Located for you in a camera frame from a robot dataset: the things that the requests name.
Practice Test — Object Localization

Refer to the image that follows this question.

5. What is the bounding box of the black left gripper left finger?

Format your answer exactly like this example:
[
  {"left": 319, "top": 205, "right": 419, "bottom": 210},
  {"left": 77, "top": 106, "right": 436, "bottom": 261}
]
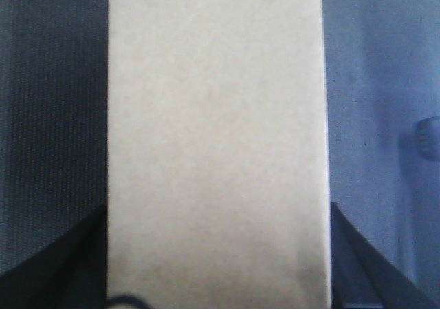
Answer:
[{"left": 1, "top": 206, "right": 107, "bottom": 308}]

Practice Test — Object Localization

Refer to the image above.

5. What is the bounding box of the small brown cardboard package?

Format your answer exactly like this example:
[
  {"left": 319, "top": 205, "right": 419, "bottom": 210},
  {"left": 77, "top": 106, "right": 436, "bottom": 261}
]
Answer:
[{"left": 107, "top": 0, "right": 331, "bottom": 308}]

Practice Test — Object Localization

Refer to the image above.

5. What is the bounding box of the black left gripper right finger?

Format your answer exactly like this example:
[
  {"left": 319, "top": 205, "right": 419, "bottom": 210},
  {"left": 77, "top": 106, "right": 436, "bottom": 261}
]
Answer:
[{"left": 331, "top": 202, "right": 439, "bottom": 309}]

